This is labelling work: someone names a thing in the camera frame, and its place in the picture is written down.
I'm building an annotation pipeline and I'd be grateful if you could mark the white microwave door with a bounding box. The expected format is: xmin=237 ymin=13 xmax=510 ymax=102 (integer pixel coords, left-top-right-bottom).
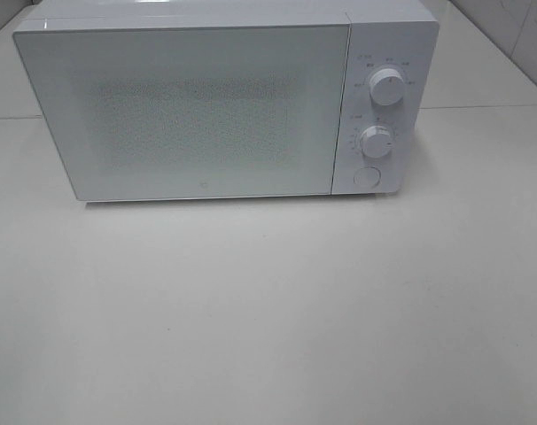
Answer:
xmin=14 ymin=26 xmax=349 ymax=202

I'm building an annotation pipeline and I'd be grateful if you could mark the round white door release button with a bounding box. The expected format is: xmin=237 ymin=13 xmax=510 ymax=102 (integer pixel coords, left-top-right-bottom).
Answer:
xmin=354 ymin=166 xmax=381 ymax=189

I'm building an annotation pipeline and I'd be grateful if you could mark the lower white microwave knob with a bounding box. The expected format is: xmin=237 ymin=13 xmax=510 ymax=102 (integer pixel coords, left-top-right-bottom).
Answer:
xmin=359 ymin=125 xmax=394 ymax=158

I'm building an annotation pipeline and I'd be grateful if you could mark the white microwave knob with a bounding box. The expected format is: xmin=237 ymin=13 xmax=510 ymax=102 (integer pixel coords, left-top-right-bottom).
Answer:
xmin=369 ymin=67 xmax=405 ymax=106
xmin=359 ymin=125 xmax=394 ymax=158

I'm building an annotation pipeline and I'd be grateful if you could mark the upper white microwave knob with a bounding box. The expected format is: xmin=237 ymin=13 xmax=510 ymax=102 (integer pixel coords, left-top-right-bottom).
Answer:
xmin=369 ymin=67 xmax=405 ymax=106

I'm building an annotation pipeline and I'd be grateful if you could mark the white microwave oven body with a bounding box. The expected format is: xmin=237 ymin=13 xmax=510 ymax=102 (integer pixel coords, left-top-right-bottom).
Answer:
xmin=12 ymin=1 xmax=440 ymax=196

